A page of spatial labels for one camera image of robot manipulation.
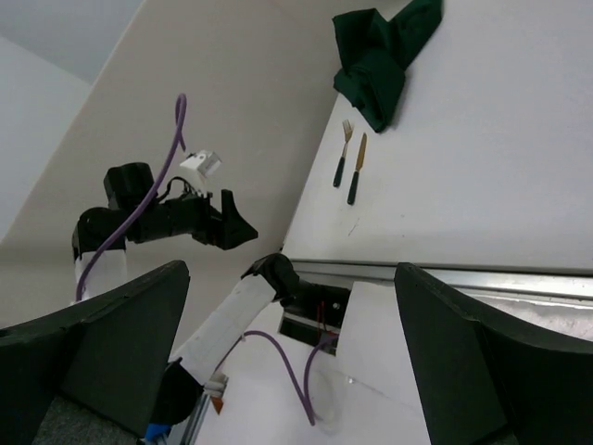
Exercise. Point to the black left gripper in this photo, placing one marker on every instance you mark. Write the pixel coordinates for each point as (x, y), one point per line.
(180, 210)

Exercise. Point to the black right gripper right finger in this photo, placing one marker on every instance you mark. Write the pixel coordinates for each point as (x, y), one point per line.
(487, 377)

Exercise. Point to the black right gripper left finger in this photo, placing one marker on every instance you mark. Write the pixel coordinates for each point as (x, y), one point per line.
(106, 354)

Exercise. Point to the gold knife green handle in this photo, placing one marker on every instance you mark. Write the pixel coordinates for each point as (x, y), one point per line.
(352, 191)

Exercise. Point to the dark green cloth placemat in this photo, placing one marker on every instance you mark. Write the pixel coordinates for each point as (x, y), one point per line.
(375, 53)

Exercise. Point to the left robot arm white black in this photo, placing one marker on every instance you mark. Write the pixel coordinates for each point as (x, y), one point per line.
(138, 213)

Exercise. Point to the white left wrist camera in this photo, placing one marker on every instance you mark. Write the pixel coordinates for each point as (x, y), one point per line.
(203, 163)

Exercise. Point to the aluminium front table rail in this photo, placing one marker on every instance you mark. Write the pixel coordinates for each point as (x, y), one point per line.
(529, 284)

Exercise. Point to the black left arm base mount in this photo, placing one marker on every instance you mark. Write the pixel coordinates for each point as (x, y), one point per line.
(316, 312)

